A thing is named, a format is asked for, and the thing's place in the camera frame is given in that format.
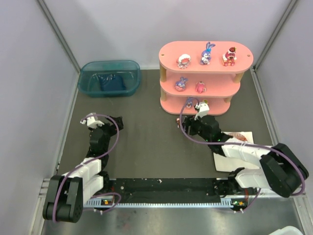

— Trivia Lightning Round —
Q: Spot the small brown toy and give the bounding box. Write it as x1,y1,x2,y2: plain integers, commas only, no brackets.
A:
176,117,182,128

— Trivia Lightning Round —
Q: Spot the pink pig toy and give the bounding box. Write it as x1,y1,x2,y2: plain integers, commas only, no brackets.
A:
195,81,206,94

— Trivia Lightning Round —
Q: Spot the purple figure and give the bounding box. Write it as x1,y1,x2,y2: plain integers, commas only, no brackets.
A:
174,77,188,92

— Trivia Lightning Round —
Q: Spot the purple bunny toy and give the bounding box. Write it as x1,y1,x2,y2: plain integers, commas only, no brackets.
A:
200,42,216,65

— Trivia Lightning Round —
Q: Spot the pink haired girl toy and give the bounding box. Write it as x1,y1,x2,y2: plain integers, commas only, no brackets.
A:
176,54,191,69

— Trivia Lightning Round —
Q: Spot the strawberry bear cake toy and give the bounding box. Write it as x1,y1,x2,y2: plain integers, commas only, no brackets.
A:
222,47,237,66

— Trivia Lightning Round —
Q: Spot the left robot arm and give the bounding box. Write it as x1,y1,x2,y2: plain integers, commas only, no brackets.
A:
43,113,124,223

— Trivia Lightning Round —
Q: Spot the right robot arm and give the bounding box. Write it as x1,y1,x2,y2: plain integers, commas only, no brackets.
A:
178,115,309,198

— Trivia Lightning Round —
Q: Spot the blue bear toy on shelf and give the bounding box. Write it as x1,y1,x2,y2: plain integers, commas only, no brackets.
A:
185,97,193,110

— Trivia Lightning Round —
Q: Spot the pink three-tier shelf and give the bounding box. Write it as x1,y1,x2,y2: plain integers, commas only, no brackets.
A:
159,41,254,116

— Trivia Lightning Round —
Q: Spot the red patterned bowl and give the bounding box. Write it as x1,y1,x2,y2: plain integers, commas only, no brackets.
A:
228,132,247,141

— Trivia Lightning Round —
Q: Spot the white square plate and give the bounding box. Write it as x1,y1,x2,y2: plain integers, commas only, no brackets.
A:
213,132,258,172

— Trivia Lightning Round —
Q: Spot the teal plastic bin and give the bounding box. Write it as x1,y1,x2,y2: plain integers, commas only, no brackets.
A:
77,60,142,97

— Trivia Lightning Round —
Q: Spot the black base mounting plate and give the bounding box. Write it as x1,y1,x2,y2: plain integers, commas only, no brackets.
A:
82,178,259,204

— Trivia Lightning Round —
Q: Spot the white container corner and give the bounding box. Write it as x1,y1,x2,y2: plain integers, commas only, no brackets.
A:
269,226,303,235

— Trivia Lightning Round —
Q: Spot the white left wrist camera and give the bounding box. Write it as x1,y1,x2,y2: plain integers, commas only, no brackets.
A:
80,113,104,129

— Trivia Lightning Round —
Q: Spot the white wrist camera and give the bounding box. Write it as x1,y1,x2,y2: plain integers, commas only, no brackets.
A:
80,113,104,129
194,101,210,120

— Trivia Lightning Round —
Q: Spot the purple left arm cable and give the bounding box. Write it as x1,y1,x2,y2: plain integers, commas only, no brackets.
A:
50,114,123,224

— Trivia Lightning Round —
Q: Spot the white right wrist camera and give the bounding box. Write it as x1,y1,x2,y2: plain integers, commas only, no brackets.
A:
194,101,210,120

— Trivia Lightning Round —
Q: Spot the white slotted cable duct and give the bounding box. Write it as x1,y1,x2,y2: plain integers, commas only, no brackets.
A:
83,198,246,209

